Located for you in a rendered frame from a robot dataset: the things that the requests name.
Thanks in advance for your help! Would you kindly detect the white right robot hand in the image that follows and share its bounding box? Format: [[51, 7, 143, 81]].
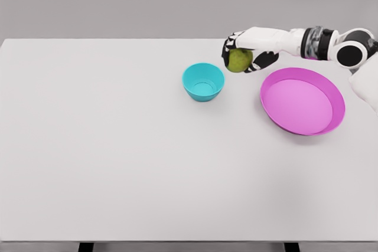
[[221, 27, 282, 74]]

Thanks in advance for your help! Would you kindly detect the green apple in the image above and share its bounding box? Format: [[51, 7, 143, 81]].
[[226, 48, 254, 74]]

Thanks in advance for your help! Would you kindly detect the blue bowl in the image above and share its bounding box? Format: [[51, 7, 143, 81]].
[[181, 63, 226, 103]]

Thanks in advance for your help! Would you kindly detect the pink plate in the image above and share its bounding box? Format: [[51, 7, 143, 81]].
[[259, 67, 346, 137]]

